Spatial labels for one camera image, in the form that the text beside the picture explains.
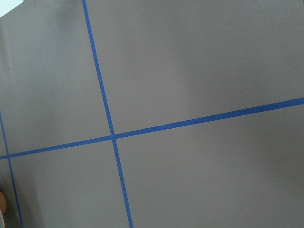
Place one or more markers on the grey square ceramic plate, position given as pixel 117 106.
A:
pixel 3 207

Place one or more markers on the brown table mat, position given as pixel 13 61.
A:
pixel 152 114

